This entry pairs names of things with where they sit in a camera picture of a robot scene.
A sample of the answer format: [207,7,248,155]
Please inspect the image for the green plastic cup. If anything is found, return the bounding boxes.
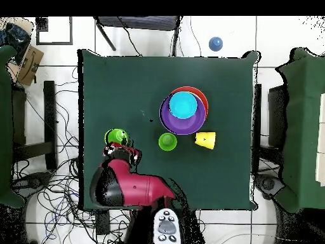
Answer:
[104,128,130,147]
[158,132,178,152]

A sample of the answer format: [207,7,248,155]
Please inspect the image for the dark green tablecloth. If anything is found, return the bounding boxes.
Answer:
[77,48,260,212]

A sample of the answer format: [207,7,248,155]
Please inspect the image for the purple and green bowl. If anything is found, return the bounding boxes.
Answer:
[159,95,207,135]

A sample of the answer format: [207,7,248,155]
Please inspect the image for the black metal stand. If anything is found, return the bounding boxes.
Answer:
[12,80,58,170]

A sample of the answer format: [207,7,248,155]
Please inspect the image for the small cyan bowl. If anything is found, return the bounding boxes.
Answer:
[168,91,198,119]

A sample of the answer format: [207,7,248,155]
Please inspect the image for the black power box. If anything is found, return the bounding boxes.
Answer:
[95,210,110,235]

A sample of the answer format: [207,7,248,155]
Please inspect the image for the yellow plastic cup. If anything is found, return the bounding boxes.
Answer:
[194,131,216,150]

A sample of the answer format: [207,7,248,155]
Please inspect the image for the orange-red bowl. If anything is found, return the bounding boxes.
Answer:
[169,86,209,120]

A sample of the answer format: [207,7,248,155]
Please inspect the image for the green cloth covered table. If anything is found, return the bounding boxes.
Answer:
[275,47,325,213]
[0,44,26,209]

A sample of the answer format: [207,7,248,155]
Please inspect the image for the cardboard box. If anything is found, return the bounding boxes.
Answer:
[8,44,44,86]

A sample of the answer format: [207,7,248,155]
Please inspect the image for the black chair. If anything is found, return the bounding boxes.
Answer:
[93,15,182,57]

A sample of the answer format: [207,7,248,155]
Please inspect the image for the blue cup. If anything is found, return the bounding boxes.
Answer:
[208,36,223,52]

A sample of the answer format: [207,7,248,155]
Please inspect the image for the dark blue bag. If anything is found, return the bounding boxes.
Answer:
[0,22,32,53]

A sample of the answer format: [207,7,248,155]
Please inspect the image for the white paper sheets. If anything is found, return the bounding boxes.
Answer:
[315,93,325,187]

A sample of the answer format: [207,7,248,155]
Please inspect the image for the tangle of floor cables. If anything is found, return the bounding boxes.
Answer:
[12,65,135,244]

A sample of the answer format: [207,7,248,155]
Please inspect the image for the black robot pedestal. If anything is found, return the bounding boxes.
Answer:
[124,210,205,244]

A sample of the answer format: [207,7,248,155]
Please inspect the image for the grey pedestal foot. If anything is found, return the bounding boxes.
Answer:
[255,174,285,200]
[12,172,53,198]

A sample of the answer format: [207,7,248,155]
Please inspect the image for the black square frame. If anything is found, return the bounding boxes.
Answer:
[36,16,74,46]

